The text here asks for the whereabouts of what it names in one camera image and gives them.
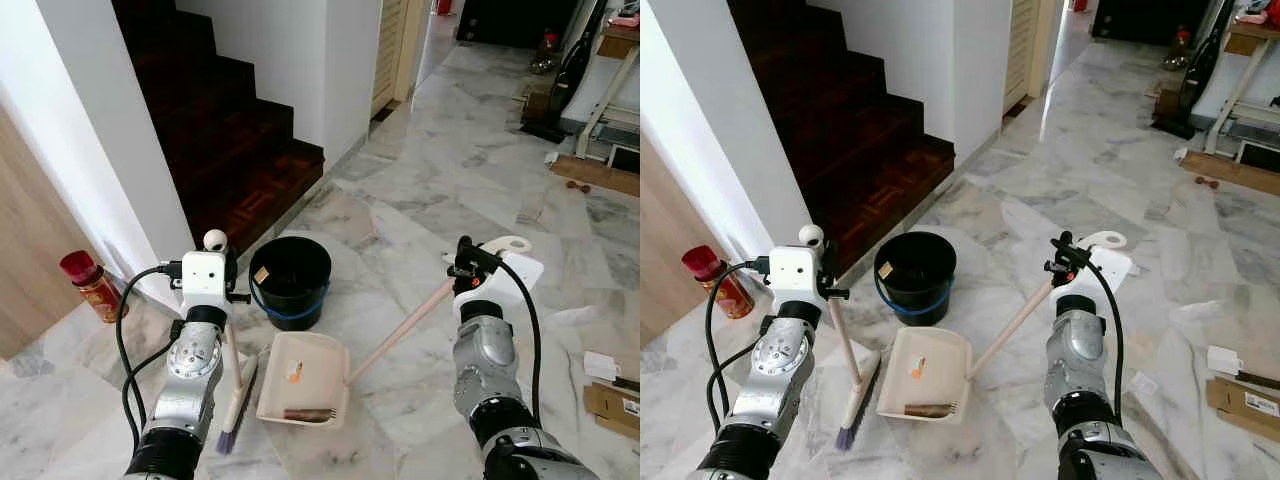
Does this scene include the brown cardboard box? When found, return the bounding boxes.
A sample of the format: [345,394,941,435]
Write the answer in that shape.
[1205,378,1280,446]
[585,382,641,439]

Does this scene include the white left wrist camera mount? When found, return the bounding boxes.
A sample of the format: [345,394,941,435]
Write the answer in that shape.
[180,252,229,309]
[770,248,826,306]

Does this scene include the black bucket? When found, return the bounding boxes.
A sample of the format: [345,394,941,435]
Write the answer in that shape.
[875,232,958,327]
[248,236,333,331]

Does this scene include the red-capped bottle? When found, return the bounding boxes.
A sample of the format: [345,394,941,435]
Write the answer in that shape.
[682,245,756,321]
[60,250,129,324]

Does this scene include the dark wooden staircase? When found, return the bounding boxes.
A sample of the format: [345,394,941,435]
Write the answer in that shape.
[728,0,956,271]
[110,0,326,256]

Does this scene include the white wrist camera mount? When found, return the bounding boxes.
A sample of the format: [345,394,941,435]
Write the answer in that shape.
[180,252,229,309]
[1075,250,1133,298]
[480,255,546,301]
[770,248,826,306]

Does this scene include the beige broom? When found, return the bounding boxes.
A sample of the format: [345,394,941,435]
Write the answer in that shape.
[203,228,261,456]
[798,224,885,453]

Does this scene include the beige louvered door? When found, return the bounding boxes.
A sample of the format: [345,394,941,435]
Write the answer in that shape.
[1003,0,1061,113]
[372,0,431,111]

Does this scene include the beige long-handled dustpan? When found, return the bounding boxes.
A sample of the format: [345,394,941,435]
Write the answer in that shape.
[256,236,533,431]
[878,231,1128,425]

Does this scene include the wooden plank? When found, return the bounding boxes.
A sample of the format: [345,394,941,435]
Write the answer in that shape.
[1180,150,1280,196]
[550,152,641,196]

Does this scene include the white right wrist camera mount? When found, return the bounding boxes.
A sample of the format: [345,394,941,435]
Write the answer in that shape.
[480,255,546,301]
[1075,250,1133,298]

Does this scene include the light wooden cabinet panel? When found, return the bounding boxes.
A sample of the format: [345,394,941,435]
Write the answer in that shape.
[640,130,706,346]
[0,110,101,361]

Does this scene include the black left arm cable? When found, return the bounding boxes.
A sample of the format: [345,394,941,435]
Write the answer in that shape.
[115,262,186,453]
[704,258,776,443]

